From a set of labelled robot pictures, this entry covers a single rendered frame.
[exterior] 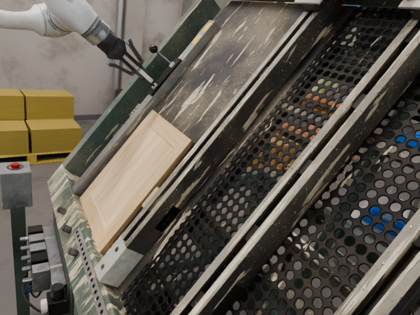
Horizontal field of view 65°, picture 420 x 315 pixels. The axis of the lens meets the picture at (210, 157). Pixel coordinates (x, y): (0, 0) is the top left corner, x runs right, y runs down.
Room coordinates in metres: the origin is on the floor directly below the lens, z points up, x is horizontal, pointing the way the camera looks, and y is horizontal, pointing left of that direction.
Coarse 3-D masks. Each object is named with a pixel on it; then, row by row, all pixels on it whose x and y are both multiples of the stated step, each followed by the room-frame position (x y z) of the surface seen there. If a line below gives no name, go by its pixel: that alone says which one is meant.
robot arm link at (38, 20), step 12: (0, 12) 1.05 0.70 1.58; (12, 12) 1.12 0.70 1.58; (24, 12) 1.15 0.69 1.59; (36, 12) 1.17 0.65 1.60; (48, 12) 1.17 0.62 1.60; (0, 24) 1.05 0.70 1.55; (12, 24) 1.10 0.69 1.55; (24, 24) 1.14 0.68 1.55; (36, 24) 1.16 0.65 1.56; (48, 24) 1.17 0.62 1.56; (48, 36) 1.21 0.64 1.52; (60, 36) 1.24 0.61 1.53
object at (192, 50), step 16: (208, 32) 1.52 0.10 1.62; (192, 48) 1.48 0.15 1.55; (176, 80) 1.45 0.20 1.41; (160, 96) 1.41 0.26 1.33; (144, 112) 1.38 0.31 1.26; (128, 128) 1.34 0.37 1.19; (112, 144) 1.31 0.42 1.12; (96, 160) 1.30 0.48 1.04; (96, 176) 1.27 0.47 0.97; (80, 192) 1.24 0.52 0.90
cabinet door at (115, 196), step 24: (144, 120) 1.34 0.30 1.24; (144, 144) 1.21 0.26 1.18; (168, 144) 1.12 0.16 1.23; (192, 144) 1.06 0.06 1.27; (120, 168) 1.19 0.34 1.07; (144, 168) 1.10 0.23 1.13; (168, 168) 1.01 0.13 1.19; (96, 192) 1.17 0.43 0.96; (120, 192) 1.07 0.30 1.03; (144, 192) 0.99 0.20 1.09; (96, 216) 1.05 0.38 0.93; (120, 216) 0.97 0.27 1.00; (96, 240) 0.95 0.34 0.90
